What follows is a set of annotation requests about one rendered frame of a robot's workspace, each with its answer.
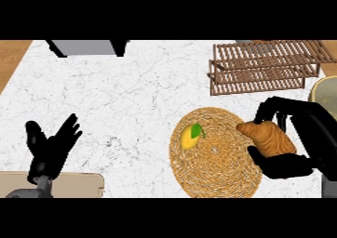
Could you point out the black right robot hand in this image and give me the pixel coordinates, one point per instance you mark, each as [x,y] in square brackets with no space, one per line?
[317,130]

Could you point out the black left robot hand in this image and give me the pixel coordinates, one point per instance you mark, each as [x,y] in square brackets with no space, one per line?
[51,152]

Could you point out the brown croissant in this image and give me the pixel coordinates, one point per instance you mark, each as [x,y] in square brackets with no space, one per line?
[268,138]

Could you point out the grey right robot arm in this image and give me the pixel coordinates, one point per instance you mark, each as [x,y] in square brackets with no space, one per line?
[333,188]

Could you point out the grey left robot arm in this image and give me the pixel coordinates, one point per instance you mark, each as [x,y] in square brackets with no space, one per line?
[35,189]

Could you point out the brown wooden tiered shelf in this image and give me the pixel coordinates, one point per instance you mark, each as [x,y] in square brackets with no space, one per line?
[266,66]

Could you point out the round woven wicker placemat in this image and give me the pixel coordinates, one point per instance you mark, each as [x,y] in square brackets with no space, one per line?
[215,153]

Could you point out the pale yellow bowl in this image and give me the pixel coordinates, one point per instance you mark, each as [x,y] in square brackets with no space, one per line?
[331,96]

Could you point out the beige rounded board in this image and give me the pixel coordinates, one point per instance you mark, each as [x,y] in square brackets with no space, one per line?
[76,185]

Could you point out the yellow lemon with green leaf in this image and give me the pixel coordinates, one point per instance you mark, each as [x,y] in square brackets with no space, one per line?
[193,136]

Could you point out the grey appliance with black legs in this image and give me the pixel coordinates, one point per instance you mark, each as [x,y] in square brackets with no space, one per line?
[89,47]

